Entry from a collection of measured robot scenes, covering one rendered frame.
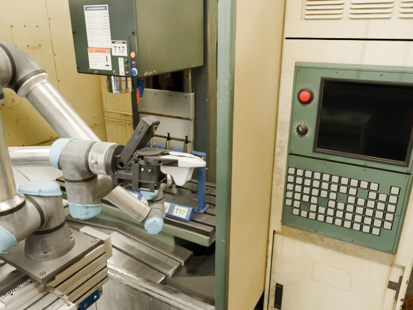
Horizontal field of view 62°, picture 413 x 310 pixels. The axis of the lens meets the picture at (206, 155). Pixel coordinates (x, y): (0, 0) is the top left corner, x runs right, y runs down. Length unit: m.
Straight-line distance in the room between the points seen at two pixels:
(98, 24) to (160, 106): 0.84
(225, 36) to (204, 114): 1.46
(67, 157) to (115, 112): 2.60
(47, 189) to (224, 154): 0.53
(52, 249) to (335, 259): 1.13
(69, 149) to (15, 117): 2.14
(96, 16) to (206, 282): 1.40
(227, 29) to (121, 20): 0.93
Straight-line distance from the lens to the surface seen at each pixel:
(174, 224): 1.83
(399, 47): 1.33
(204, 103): 2.38
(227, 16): 0.98
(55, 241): 1.19
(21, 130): 2.99
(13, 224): 1.05
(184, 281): 1.75
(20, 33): 2.96
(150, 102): 2.58
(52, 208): 1.14
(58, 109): 0.98
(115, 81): 2.08
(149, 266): 1.84
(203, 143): 2.46
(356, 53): 1.34
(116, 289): 1.71
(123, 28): 1.82
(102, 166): 0.77
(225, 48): 0.98
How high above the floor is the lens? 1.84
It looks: 20 degrees down
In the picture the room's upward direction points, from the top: straight up
